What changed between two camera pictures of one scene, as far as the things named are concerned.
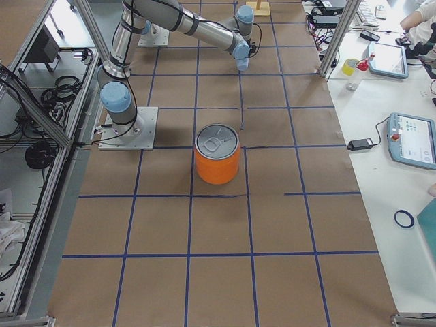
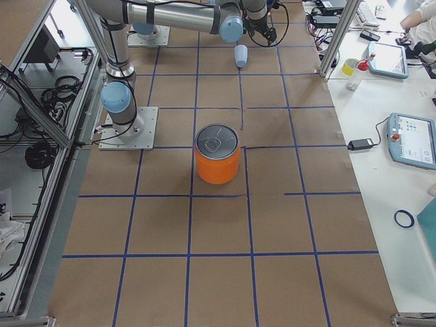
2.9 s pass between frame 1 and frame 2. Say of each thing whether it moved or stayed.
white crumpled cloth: stayed
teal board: stayed
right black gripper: moved
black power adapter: stayed
